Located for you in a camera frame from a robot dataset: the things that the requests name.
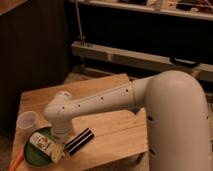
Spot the black handle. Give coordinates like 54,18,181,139
169,57,200,68

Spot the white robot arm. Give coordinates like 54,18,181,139
44,70,212,171

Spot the white shelf rail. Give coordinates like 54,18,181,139
71,41,213,82

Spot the clear plastic cup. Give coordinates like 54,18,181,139
17,111,38,132

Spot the blue sponge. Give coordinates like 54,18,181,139
131,108,140,114

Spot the wooden table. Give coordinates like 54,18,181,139
17,74,148,171

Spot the green bowl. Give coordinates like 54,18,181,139
24,127,54,167

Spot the metal pole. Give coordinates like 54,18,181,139
74,0,85,45

